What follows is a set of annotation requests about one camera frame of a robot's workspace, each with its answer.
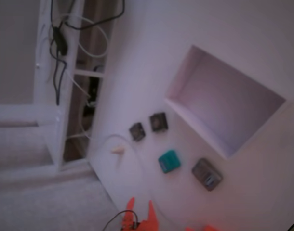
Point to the small beige connector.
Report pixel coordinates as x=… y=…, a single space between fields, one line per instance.
x=118 y=149

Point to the white furniture frame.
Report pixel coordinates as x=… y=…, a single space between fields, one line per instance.
x=47 y=115

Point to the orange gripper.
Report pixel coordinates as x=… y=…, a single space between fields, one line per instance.
x=150 y=217

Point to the green cube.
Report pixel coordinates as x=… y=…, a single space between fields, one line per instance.
x=169 y=161

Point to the orange robot base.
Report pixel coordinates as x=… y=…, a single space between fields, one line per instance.
x=207 y=228

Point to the white open bin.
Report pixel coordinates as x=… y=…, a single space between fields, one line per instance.
x=224 y=106

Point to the grey cube with blue mark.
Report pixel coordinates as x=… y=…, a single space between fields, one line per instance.
x=206 y=174

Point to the small dark cube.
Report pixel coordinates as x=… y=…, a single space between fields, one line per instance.
x=137 y=132
x=158 y=122

